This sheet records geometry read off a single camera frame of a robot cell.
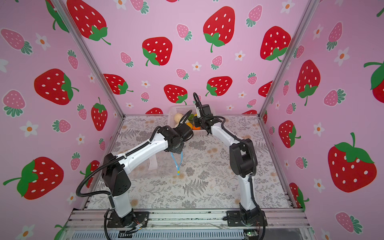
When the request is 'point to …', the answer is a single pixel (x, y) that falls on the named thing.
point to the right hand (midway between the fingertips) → (197, 117)
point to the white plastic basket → (183, 109)
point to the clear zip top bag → (167, 166)
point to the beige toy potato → (177, 117)
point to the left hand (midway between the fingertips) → (175, 147)
